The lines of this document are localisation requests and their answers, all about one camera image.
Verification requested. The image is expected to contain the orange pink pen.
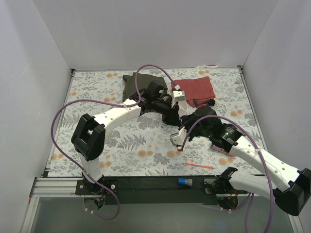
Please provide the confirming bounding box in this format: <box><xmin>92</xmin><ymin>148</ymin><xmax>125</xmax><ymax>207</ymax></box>
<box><xmin>185</xmin><ymin>162</ymin><xmax>214</xmax><ymax>169</ymax></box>

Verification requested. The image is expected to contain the blue and grey stubby marker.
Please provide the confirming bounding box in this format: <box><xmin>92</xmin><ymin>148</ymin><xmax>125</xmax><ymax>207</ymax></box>
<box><xmin>177</xmin><ymin>178</ymin><xmax>192</xmax><ymax>187</ymax></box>

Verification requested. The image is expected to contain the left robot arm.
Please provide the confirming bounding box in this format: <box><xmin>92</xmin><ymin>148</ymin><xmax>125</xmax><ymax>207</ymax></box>
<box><xmin>71</xmin><ymin>82</ymin><xmax>185</xmax><ymax>194</ymax></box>

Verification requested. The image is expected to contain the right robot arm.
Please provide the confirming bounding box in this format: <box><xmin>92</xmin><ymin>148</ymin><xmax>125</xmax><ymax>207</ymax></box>
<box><xmin>180</xmin><ymin>106</ymin><xmax>311</xmax><ymax>216</ymax></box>

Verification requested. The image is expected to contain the pink pencil case tube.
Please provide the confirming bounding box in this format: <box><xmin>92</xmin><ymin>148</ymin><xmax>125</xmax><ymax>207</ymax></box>
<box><xmin>210</xmin><ymin>144</ymin><xmax>236</xmax><ymax>157</ymax></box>

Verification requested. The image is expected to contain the olive green folded cloth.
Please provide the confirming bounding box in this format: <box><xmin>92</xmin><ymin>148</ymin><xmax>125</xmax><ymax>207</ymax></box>
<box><xmin>122</xmin><ymin>73</ymin><xmax>168</xmax><ymax>101</ymax></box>

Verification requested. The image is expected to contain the white round divided organizer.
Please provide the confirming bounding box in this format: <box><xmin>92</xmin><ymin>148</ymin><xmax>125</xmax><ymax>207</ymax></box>
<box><xmin>178</xmin><ymin>100</ymin><xmax>188</xmax><ymax>117</ymax></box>

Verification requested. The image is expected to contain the floral table mat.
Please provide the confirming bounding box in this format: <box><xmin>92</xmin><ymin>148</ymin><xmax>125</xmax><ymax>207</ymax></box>
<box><xmin>46</xmin><ymin>68</ymin><xmax>263</xmax><ymax>177</ymax></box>

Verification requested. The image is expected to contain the red folded cloth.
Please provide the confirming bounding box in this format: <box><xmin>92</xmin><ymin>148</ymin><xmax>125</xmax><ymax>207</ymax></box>
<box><xmin>174</xmin><ymin>76</ymin><xmax>215</xmax><ymax>108</ymax></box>

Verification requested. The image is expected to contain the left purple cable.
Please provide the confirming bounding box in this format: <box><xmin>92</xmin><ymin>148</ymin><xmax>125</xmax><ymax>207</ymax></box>
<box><xmin>50</xmin><ymin>64</ymin><xmax>180</xmax><ymax>221</ymax></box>

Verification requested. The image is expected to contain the purple cable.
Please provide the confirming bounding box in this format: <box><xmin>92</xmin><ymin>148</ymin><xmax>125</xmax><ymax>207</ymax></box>
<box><xmin>50</xmin><ymin>64</ymin><xmax>180</xmax><ymax>221</ymax></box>
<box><xmin>177</xmin><ymin>115</ymin><xmax>276</xmax><ymax>233</ymax></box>

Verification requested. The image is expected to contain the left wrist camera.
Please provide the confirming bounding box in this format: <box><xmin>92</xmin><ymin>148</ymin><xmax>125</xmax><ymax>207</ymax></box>
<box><xmin>171</xmin><ymin>90</ymin><xmax>186</xmax><ymax>107</ymax></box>

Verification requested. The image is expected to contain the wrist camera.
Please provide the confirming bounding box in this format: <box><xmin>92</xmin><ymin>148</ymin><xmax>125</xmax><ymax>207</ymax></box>
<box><xmin>171</xmin><ymin>90</ymin><xmax>186</xmax><ymax>107</ymax></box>
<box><xmin>170</xmin><ymin>127</ymin><xmax>187</xmax><ymax>148</ymax></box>

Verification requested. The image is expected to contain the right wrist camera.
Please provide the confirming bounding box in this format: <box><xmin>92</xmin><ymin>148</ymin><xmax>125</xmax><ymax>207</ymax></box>
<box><xmin>170</xmin><ymin>127</ymin><xmax>187</xmax><ymax>148</ymax></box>

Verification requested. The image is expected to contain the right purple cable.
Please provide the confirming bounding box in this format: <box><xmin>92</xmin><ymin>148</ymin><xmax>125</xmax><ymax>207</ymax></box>
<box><xmin>177</xmin><ymin>115</ymin><xmax>276</xmax><ymax>233</ymax></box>

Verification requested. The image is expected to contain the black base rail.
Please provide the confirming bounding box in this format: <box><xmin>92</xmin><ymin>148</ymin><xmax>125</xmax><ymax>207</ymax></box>
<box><xmin>75</xmin><ymin>174</ymin><xmax>241</xmax><ymax>206</ymax></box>

